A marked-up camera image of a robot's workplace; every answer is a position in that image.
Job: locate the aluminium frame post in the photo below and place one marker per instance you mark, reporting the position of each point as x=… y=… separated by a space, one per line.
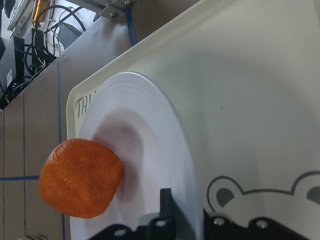
x=105 y=8

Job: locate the white round plate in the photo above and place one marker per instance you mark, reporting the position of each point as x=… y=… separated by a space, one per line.
x=134 y=118

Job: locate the orange fruit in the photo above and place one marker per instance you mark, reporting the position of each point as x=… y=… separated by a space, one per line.
x=80 y=178

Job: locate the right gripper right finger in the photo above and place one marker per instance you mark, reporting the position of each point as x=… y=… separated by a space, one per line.
x=220 y=227

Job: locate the cream bear tray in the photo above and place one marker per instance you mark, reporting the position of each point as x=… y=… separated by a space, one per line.
x=243 y=77

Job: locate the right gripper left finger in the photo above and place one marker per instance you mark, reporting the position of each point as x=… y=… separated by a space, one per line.
x=171 y=224

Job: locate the white keyboard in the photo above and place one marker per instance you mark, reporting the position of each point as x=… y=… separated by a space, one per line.
x=20 y=13

